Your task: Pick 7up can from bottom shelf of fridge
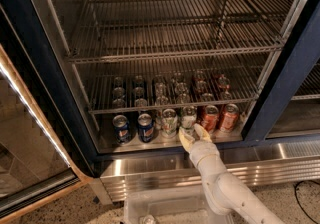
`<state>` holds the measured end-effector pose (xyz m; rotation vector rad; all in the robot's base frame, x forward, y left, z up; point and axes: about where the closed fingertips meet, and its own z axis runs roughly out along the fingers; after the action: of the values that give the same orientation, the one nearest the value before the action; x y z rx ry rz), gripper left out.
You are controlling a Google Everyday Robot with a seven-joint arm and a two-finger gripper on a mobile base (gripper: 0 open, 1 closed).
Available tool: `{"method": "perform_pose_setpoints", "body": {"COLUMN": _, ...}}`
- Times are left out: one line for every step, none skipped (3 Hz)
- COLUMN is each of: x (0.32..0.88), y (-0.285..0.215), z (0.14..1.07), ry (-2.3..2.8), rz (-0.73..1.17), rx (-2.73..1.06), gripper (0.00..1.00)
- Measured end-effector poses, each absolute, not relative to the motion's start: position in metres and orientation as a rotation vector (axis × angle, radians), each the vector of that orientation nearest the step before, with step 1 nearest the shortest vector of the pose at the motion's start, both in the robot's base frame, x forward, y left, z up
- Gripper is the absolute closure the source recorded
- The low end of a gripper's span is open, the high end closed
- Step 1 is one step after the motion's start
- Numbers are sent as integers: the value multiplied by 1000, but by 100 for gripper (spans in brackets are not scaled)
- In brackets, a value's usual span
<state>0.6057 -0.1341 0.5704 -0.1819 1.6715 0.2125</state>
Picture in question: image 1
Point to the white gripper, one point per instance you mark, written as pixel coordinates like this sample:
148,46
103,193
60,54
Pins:
202,151

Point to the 7up can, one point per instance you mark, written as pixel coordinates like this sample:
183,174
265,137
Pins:
169,123
188,119

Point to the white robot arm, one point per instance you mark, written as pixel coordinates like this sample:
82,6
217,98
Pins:
224,191

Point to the front left orange soda can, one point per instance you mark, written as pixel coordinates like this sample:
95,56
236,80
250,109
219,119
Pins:
209,118

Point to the orange soda can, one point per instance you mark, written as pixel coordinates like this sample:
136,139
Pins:
209,118
229,118

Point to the front right orange soda can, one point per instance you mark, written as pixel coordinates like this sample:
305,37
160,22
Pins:
229,118

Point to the front right Pepsi can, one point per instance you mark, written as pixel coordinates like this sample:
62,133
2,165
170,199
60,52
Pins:
145,128

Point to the pepsi can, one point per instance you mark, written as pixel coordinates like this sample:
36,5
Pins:
121,128
145,128

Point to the front left Pepsi can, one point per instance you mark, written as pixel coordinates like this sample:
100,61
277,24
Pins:
121,128

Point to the steel fridge base grille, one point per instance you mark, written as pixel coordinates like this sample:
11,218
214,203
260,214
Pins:
261,165

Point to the glass fridge door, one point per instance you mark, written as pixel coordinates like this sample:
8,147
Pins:
36,165

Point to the clear plastic bin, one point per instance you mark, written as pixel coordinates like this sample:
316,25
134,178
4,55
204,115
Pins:
180,205

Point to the lower wire fridge shelf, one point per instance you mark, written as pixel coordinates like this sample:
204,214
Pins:
174,82

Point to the wire fridge shelf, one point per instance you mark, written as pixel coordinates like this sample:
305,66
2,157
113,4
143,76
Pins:
174,82
124,30

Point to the blue fridge centre post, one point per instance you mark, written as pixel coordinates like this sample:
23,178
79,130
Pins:
300,53

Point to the upper wire fridge shelf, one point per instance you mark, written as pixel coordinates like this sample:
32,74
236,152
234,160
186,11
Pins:
124,30

